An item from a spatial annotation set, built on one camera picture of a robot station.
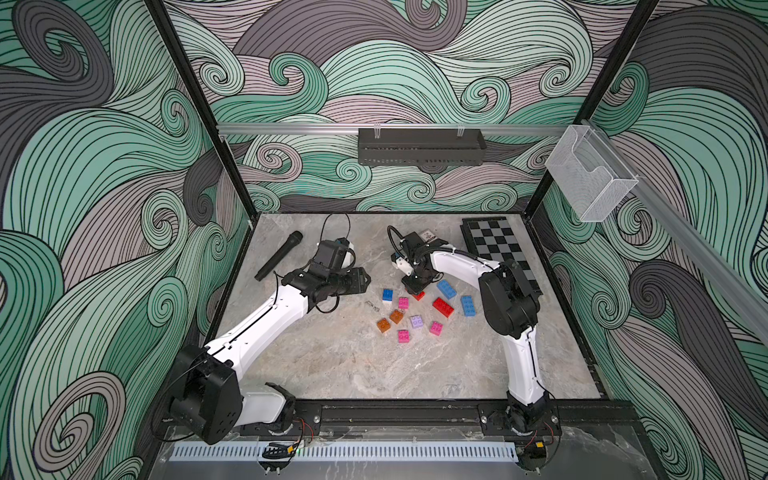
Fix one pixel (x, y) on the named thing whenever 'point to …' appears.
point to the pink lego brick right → (436, 328)
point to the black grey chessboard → (492, 238)
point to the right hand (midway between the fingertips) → (418, 286)
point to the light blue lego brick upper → (446, 288)
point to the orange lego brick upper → (396, 316)
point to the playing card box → (428, 236)
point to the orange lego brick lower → (383, 325)
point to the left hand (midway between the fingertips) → (364, 276)
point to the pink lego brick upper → (403, 302)
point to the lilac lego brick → (416, 321)
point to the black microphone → (294, 239)
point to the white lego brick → (387, 304)
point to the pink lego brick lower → (403, 336)
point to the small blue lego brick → (387, 294)
